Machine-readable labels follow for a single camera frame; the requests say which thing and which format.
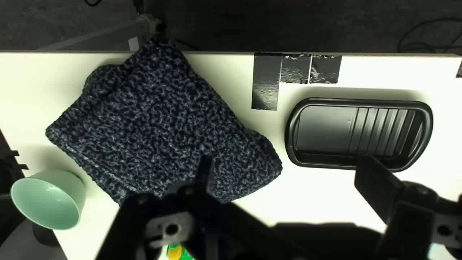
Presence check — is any grey worn tape piece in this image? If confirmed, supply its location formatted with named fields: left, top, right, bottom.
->
left=281, top=53, right=312, bottom=85
left=308, top=53, right=344, bottom=85

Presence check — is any dark blue knitted blanket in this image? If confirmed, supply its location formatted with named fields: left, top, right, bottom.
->
left=45, top=37, right=285, bottom=205

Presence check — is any thin black floor cable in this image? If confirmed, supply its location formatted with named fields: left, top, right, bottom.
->
left=396, top=17, right=462, bottom=53

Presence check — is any mint green cup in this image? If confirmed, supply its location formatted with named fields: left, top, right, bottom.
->
left=11, top=169, right=89, bottom=231

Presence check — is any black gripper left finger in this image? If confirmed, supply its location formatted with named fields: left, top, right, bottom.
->
left=97, top=154, right=235, bottom=260

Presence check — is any black plastic tray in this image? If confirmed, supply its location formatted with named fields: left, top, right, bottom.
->
left=285, top=96, right=435, bottom=171

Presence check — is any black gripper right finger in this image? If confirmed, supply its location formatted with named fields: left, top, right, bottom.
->
left=354, top=153, right=462, bottom=260

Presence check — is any yellow green toy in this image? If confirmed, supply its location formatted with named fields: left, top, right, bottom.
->
left=165, top=242, right=197, bottom=260

